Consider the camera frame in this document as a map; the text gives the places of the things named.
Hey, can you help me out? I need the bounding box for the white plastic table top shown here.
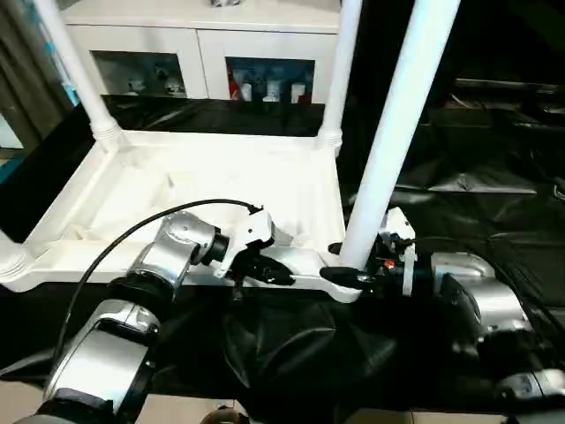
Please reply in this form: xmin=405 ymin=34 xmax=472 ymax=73
xmin=0 ymin=127 xmax=370 ymax=306

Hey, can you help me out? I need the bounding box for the white plastic table leg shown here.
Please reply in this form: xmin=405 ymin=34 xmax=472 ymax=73
xmin=33 ymin=0 xmax=129 ymax=154
xmin=318 ymin=0 xmax=364 ymax=158
xmin=0 ymin=236 xmax=28 ymax=288
xmin=339 ymin=0 xmax=463 ymax=270

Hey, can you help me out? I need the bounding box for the black plastic mat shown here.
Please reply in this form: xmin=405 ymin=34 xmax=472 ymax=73
xmin=0 ymin=95 xmax=565 ymax=416

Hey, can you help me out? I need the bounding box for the dark rounded robot foot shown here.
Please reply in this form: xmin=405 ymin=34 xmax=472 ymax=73
xmin=205 ymin=405 xmax=242 ymax=424

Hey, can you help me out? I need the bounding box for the white cabinet with glass doors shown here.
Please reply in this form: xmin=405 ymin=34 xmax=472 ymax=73
xmin=59 ymin=0 xmax=354 ymax=105

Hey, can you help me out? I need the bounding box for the teal plastic stool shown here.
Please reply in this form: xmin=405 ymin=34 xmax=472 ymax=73
xmin=43 ymin=26 xmax=79 ymax=105

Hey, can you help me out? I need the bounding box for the grey curtain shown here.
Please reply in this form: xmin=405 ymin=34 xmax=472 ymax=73
xmin=0 ymin=0 xmax=74 ymax=149

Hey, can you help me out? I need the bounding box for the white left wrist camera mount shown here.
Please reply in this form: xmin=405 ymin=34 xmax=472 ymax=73
xmin=214 ymin=203 xmax=275 ymax=279

